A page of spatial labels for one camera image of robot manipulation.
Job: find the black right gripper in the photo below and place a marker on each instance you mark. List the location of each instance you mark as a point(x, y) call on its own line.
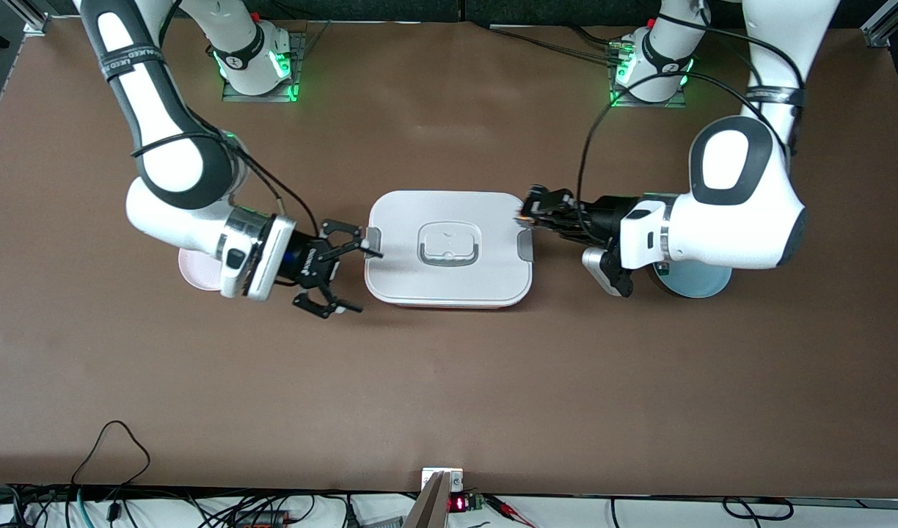
point(300, 260)

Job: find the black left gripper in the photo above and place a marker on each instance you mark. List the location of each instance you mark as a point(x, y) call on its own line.
point(601, 215)

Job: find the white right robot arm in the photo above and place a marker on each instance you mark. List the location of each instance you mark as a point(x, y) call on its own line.
point(170, 169)

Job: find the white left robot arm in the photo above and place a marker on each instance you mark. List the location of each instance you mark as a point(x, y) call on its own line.
point(742, 220)

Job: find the small white box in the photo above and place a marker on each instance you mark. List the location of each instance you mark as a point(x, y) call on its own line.
point(456, 480)

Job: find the pink round plate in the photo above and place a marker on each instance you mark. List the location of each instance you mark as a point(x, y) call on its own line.
point(196, 271)

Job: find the light blue round plate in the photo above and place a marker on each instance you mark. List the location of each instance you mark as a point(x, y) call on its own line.
point(695, 282)

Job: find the orange and black device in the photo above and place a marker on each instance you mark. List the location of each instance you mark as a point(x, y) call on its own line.
point(262, 522)

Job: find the red LED display module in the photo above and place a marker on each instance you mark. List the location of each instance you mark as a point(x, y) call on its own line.
point(458, 504)

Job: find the red and black clip leads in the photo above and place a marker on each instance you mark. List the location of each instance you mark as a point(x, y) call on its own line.
point(508, 506)

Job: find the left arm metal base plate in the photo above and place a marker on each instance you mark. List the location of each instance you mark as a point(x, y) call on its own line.
point(651, 105)

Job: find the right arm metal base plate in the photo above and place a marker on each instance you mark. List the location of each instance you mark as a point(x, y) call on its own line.
point(262, 98)

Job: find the aluminium camera mount bar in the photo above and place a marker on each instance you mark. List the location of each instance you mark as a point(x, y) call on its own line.
point(431, 506)

